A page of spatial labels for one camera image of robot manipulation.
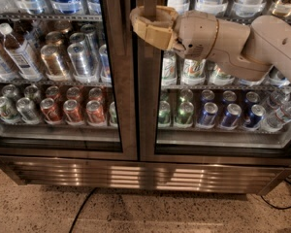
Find white green can right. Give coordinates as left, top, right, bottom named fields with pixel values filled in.
left=209, top=64, right=235, bottom=85

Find blue can lower right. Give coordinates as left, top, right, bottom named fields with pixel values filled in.
left=219, top=103, right=242, bottom=130

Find white green can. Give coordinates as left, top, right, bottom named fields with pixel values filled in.
left=181, top=59, right=206, bottom=85
left=209, top=64, right=235, bottom=85

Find green can lower shelf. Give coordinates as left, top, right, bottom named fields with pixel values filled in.
left=175, top=101, right=194, bottom=128

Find blue can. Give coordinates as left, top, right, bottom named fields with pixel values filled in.
left=197, top=102, right=218, bottom=129
left=219, top=103, right=242, bottom=130

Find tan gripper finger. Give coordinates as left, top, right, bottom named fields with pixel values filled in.
left=132, top=18, right=177, bottom=50
left=130, top=5, right=178, bottom=28

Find red soda can right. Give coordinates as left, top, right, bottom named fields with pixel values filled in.
left=86, top=100, right=106, bottom=125

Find white green can centre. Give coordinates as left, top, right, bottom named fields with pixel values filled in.
left=181, top=59, right=206, bottom=85

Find brown tea bottle left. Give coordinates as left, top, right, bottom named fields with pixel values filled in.
left=0, top=42, right=18, bottom=81

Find black floor cable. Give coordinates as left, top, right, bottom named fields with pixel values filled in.
left=68, top=187, right=100, bottom=233

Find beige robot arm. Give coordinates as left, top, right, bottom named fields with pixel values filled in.
left=130, top=6, right=291, bottom=83

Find red soda can middle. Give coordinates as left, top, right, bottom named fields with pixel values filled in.
left=63, top=99, right=84, bottom=125

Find black cable at right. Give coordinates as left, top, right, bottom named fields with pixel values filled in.
left=260, top=165, right=291, bottom=211

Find gold soda can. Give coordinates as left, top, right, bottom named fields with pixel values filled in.
left=41, top=44, right=71, bottom=81

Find red soda can left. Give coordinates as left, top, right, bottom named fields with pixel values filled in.
left=40, top=98, right=62, bottom=124

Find blue can lower left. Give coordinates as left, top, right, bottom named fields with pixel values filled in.
left=197, top=102, right=218, bottom=129

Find fridge glass door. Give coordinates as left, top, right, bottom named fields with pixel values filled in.
left=0, top=0, right=137, bottom=159
left=134, top=0, right=291, bottom=167

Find green silver can left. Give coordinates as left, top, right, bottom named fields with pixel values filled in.
left=0, top=96, right=20, bottom=123

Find brown tea bottle right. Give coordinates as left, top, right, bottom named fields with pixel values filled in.
left=0, top=23, right=43, bottom=81

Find brown tea bottle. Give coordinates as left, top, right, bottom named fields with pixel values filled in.
left=0, top=42, right=18, bottom=81
left=0, top=23, right=43, bottom=81

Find silver soda can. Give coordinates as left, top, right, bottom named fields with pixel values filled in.
left=67, top=43, right=93, bottom=83

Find red soda can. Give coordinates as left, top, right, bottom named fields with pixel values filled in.
left=40, top=98, right=62, bottom=124
left=63, top=99, right=84, bottom=125
left=86, top=100, right=106, bottom=125

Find steel fridge base grille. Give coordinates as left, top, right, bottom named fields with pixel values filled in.
left=0, top=155, right=291, bottom=195

